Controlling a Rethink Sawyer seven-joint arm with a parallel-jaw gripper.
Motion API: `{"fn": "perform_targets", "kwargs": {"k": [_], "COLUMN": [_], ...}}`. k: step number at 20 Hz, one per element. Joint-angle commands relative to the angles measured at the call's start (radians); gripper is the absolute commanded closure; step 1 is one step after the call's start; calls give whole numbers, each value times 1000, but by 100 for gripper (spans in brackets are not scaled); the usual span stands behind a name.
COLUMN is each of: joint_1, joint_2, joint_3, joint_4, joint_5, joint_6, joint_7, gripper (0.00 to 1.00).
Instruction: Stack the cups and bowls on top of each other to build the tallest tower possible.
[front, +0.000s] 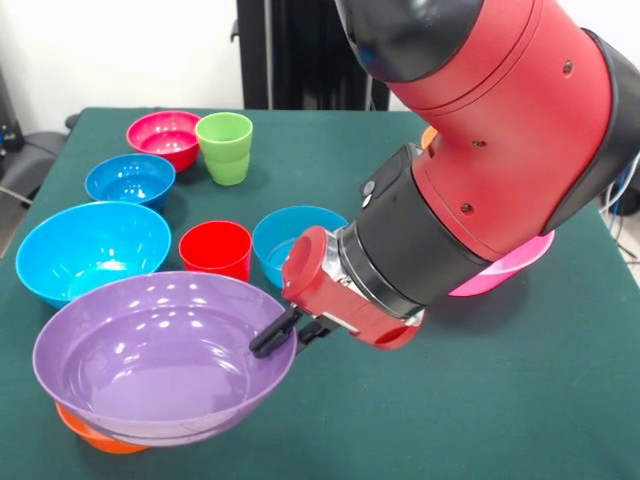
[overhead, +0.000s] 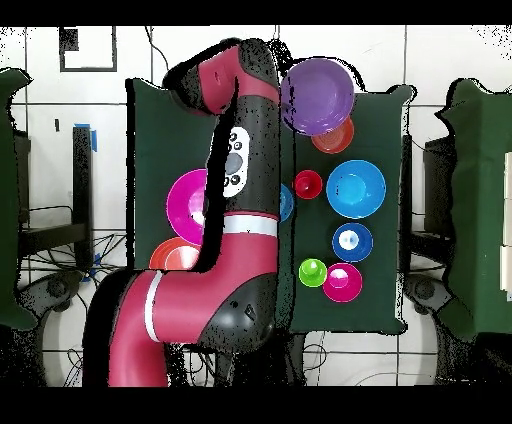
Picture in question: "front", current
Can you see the small pink-red bowl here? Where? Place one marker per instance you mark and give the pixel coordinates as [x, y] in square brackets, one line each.
[162, 140]

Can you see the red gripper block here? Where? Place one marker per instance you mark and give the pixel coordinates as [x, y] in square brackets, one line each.
[320, 295]

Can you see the green cup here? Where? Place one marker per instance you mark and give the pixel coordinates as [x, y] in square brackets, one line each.
[225, 155]

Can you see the small dark blue bowl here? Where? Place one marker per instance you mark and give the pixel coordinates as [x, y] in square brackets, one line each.
[130, 182]

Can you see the small light blue ridged bowl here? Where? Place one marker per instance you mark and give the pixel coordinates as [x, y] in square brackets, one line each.
[280, 240]

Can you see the red cup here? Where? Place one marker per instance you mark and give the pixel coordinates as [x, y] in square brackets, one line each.
[215, 250]

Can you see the dark green tablecloth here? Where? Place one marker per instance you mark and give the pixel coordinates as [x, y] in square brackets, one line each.
[450, 400]

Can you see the black equipment rack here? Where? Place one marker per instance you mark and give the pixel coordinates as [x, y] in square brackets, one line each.
[7, 125]

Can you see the black floor stand base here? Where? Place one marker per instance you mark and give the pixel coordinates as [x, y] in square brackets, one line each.
[35, 155]

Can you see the large blue bowl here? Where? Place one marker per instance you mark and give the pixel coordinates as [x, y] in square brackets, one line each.
[85, 245]

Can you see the small orange ridged bowl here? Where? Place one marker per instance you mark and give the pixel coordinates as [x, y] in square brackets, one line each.
[100, 442]

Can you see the purple bowl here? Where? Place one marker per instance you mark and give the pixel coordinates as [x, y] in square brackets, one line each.
[150, 360]

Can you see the black round knob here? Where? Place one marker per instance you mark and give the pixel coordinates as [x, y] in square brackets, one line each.
[72, 121]

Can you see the large pink bowl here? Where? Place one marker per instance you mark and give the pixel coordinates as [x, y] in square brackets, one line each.
[490, 277]

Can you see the large orange bowl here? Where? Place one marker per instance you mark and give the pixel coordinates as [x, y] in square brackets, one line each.
[428, 137]

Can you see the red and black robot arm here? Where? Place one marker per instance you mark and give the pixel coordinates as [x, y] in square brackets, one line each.
[500, 125]

